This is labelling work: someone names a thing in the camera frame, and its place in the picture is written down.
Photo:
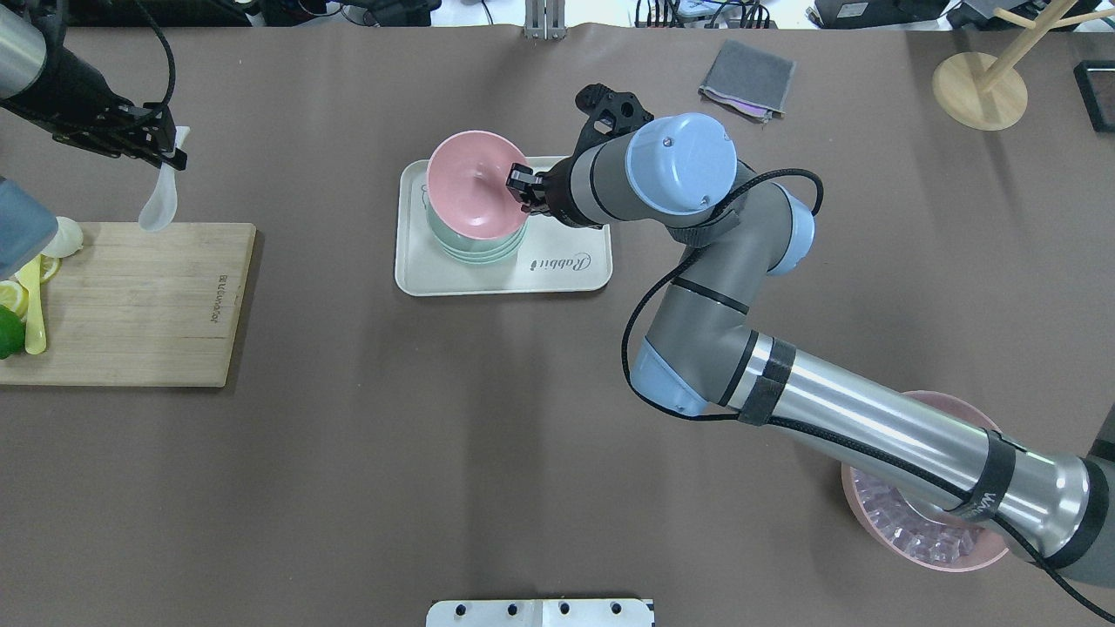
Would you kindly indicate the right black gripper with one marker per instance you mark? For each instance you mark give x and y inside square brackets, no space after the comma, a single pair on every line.
[559,190]

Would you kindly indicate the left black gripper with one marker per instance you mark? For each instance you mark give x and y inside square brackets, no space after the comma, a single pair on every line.
[80,97]

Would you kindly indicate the small pink bowl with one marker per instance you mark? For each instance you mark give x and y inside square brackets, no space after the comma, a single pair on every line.
[467,185]

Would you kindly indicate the white ceramic spoon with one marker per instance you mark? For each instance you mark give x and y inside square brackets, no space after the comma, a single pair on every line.
[162,206]

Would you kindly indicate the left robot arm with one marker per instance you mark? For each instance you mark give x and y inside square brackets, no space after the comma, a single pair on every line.
[33,32]

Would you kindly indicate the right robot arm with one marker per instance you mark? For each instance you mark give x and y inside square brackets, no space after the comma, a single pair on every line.
[973,303]

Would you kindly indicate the large pink ice bowl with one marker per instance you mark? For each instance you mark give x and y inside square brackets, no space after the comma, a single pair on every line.
[914,532]

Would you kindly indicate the stacked green bowls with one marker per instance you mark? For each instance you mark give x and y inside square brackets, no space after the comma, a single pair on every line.
[472,251]

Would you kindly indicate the cream rabbit tray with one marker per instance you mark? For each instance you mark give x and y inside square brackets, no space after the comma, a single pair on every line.
[550,259]

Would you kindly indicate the white steamed bun toy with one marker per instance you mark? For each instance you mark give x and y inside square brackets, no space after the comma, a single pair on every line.
[67,240]

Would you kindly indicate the bamboo cutting board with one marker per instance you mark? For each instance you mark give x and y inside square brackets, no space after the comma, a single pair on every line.
[138,309]

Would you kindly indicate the upper lemon slice toy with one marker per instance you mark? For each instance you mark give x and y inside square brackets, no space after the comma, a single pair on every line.
[48,267]

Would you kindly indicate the lemon slice toy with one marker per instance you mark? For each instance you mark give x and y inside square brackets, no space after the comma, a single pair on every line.
[14,297]
[48,267]

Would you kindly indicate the lower lemon slice toy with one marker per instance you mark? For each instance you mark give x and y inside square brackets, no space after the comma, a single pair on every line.
[14,297]

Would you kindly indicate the green lime toy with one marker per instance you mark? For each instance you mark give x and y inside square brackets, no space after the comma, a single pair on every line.
[12,334]

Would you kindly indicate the grey folded cloth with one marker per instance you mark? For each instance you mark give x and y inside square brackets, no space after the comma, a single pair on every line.
[749,80]

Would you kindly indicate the wooden mug tree stand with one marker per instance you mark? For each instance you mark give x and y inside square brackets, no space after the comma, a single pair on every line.
[985,92]

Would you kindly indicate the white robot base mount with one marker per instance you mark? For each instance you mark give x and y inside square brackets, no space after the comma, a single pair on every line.
[543,612]

